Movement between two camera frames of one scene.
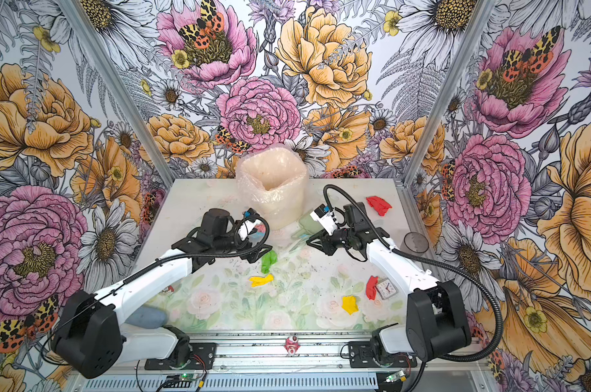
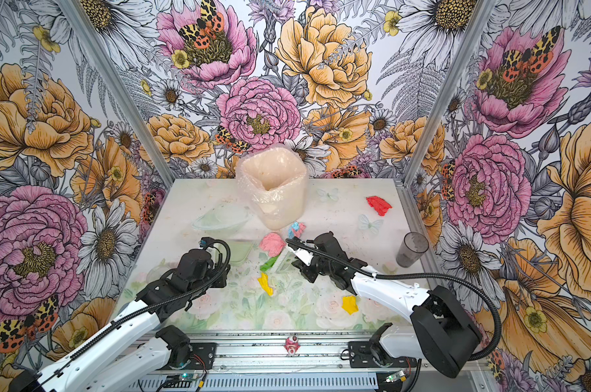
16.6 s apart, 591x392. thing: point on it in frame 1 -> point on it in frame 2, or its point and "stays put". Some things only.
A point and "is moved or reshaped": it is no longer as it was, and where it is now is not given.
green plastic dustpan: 310,226 is moved or reshaped
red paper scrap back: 379,204 stays put
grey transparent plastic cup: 415,242 stays put
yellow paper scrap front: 349,304 stays put
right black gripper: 325,242 -> 304,270
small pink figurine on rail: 292,345 stays put
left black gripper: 255,256 -> 219,278
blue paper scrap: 258,236 -> 294,226
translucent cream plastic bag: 273,181 stays put
